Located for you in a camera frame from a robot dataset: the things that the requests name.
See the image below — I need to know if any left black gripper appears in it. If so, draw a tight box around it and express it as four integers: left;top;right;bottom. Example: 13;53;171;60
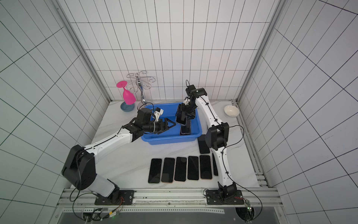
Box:
144;118;176;134

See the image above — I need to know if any black phone stack top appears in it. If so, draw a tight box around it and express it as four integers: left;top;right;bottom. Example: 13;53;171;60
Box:
197;135;210;155

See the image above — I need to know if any black phone stack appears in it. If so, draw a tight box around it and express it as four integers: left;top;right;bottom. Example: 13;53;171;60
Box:
176;112;187;126
197;135;210;155

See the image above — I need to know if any black phone removed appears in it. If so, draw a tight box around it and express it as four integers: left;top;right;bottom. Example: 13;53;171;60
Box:
187;156;200;181
174;157;187;182
200;155;212;180
161;158;175;183

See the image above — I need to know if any pale green cased phone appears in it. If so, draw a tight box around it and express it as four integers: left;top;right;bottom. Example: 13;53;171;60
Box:
148;158;162;183

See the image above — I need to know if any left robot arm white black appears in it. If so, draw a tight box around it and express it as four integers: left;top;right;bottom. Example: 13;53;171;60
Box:
62;118;176;204

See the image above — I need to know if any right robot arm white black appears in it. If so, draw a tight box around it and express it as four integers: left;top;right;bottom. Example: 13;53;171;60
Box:
176;85;238;203

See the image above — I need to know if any blue plastic storage box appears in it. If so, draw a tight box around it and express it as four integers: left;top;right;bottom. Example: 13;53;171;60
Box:
141;103;202;145

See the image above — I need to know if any blue grey saucer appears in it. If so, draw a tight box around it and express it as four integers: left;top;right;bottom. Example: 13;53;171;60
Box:
120;102;135;112

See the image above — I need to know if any pink wine glass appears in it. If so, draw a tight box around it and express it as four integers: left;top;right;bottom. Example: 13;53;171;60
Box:
116;81;136;105

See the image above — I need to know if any white bowl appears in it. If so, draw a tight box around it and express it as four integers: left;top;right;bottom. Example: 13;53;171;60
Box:
224;105;240;118

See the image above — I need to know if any left electronics board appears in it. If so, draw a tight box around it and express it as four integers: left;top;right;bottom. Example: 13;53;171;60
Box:
82;208;121;222

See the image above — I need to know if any electronics board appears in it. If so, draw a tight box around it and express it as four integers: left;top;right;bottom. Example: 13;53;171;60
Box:
238;199;255;221
82;208;121;222

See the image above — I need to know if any right electronics board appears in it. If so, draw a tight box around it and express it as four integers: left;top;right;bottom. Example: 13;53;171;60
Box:
238;199;255;221

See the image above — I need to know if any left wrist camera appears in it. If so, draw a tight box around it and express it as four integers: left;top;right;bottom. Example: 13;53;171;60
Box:
137;107;164;124

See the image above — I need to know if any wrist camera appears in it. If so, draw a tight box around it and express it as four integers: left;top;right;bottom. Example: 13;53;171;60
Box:
184;85;199;104
137;107;164;124

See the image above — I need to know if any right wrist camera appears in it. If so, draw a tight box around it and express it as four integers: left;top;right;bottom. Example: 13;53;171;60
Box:
184;85;199;104

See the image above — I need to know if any silver wire glass rack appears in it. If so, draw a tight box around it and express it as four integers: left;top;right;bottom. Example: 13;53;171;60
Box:
126;71;156;110

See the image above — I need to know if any right base cable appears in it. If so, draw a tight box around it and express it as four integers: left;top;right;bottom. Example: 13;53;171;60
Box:
203;124;263;222

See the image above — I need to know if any base cable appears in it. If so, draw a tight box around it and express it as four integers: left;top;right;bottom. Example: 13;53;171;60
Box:
203;124;263;222
69;187;124;222

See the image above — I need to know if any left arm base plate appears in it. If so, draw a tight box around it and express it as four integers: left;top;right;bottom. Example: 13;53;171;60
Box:
94;189;135;206

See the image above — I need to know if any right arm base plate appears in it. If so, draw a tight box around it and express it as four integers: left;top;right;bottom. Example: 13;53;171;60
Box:
203;189;245;205

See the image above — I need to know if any left base cable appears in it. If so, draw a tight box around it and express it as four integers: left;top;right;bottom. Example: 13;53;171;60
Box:
69;187;124;222

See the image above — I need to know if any aluminium mounting rail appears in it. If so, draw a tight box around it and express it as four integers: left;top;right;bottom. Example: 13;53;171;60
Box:
56;188;283;214

